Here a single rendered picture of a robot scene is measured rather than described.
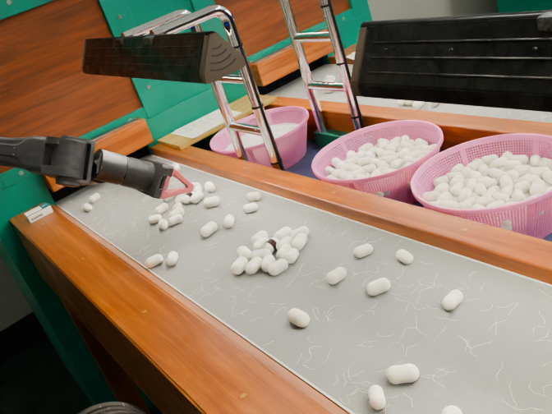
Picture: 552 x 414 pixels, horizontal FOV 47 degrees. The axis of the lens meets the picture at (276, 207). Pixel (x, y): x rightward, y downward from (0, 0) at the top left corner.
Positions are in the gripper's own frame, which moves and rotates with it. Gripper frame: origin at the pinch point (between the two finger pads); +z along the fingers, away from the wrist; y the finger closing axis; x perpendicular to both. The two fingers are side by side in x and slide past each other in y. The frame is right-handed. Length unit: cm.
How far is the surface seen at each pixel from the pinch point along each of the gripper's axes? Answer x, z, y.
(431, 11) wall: -127, 205, 162
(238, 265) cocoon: 9.0, -1.5, -27.3
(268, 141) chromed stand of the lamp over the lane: -13.6, 14.5, -1.1
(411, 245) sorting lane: -2.5, 14.8, -47.2
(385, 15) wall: -111, 170, 159
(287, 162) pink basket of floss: -11.3, 31.9, 14.6
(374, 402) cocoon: 14, -6, -68
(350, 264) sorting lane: 3.1, 8.3, -42.4
